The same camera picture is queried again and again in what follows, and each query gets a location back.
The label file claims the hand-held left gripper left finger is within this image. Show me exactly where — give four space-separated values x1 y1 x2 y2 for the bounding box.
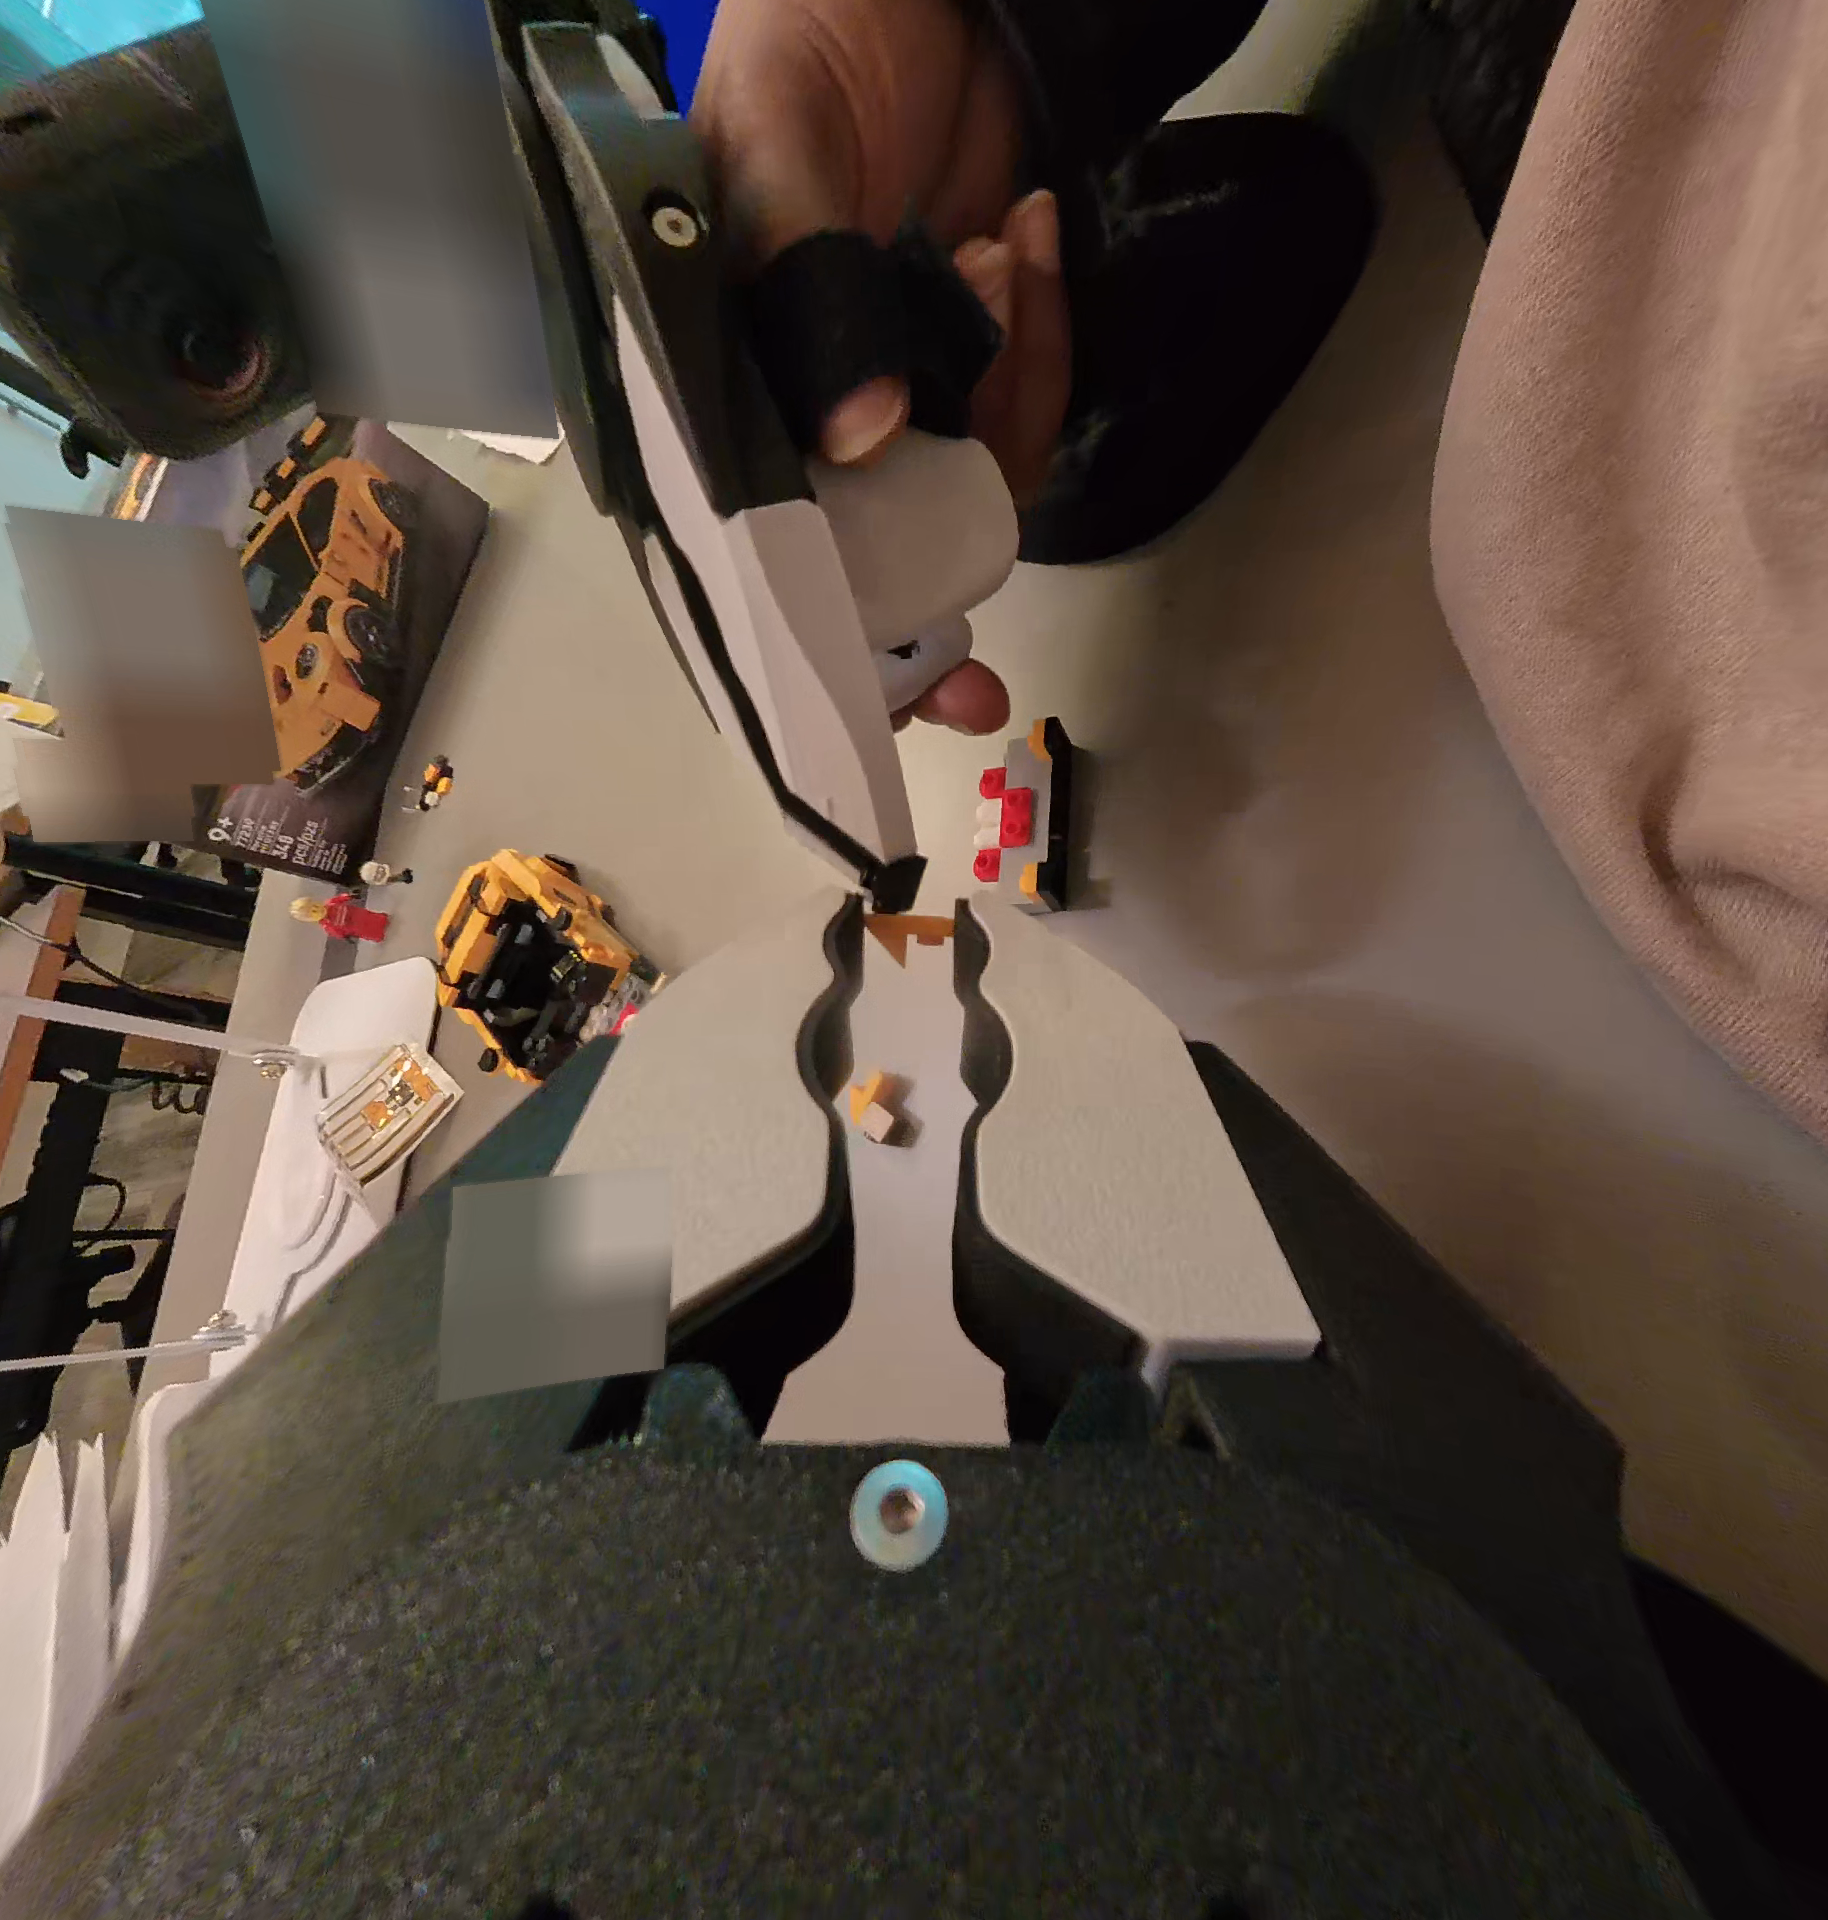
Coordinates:
554 897 865 1401

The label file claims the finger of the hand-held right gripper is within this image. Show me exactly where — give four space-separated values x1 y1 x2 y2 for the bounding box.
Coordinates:
611 297 884 890
731 495 924 876

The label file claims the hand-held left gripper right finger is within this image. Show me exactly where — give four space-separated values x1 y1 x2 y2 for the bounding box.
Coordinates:
951 897 1324 1399

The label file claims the red white lego assembly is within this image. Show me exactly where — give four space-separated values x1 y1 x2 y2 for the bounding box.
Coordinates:
971 717 1078 918

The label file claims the person's right forearm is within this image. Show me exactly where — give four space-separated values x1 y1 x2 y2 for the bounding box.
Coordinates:
988 0 1277 199

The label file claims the yellow lego car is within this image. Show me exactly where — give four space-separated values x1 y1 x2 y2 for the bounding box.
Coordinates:
435 846 669 1087

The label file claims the lego instruction booklet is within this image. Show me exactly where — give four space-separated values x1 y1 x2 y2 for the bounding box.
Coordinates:
314 1043 464 1191

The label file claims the dark lego box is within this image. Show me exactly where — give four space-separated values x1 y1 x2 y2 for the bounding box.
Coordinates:
111 413 494 890

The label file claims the person's right hand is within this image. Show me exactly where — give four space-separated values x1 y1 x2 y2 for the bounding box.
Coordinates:
688 0 1078 738

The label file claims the white paper bag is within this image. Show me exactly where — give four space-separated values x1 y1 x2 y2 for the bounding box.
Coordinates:
0 1424 123 1920

